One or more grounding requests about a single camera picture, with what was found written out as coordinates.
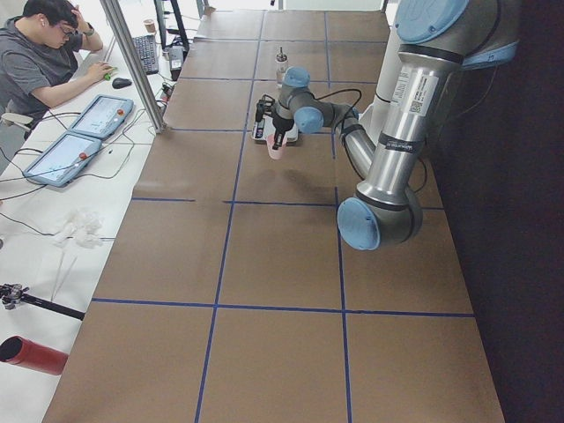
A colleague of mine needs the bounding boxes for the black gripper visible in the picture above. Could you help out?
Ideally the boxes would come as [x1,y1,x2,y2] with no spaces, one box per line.
[272,114,292,149]

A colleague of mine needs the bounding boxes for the pink plastic cup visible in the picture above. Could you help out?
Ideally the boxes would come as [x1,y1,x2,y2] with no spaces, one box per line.
[266,134,286,160]

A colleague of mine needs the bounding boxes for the glass sauce dispenser bottle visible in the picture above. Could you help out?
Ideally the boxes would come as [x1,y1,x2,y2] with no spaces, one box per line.
[275,47,288,88]

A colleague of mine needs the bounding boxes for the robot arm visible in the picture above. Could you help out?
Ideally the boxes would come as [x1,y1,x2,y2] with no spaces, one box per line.
[267,1,521,250]

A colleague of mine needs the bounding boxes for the digital kitchen scale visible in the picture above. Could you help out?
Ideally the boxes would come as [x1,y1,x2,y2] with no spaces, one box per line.
[251,116,299,145]

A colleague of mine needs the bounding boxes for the paper coffee cup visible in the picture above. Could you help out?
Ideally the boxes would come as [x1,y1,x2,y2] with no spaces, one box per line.
[143,19,157,34]

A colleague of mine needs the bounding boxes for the black device with label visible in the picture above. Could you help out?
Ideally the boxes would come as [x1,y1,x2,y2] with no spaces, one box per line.
[167,46,185,81]

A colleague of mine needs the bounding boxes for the black keyboard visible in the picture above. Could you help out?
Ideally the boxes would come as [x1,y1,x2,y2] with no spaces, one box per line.
[131,34,160,75]

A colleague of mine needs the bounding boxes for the black computer mouse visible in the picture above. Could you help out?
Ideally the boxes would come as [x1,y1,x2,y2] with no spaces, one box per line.
[112,78,132,89]

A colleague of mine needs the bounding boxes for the upper teach pendant tablet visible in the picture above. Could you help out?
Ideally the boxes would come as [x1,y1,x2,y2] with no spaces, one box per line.
[69,94,134,141]

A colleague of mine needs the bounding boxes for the teach pendant tablet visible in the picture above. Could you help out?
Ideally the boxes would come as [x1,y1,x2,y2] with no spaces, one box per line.
[23,131,101,188]
[69,94,134,141]

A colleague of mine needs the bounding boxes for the crumpled white tissue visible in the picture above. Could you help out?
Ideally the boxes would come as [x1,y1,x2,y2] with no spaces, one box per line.
[52,208,102,249]

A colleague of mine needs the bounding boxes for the lower teach pendant tablet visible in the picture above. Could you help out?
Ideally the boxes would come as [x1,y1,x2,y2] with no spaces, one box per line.
[23,131,101,188]

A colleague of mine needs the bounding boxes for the seated man grey shirt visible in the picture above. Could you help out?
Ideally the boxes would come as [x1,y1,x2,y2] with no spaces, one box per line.
[1,1,113,118]

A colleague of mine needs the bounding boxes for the black tripod rod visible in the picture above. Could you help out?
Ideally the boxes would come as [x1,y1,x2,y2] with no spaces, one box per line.
[1,284,85,321]

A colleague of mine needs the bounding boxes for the red cylinder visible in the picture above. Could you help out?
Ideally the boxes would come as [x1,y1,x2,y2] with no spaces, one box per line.
[1,336,68,375]

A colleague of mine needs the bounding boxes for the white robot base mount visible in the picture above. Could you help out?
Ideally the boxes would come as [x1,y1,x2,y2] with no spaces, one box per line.
[359,99,390,135]

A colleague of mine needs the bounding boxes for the aluminium frame post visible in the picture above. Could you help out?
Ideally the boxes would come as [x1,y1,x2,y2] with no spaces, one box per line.
[100,0,167,134]

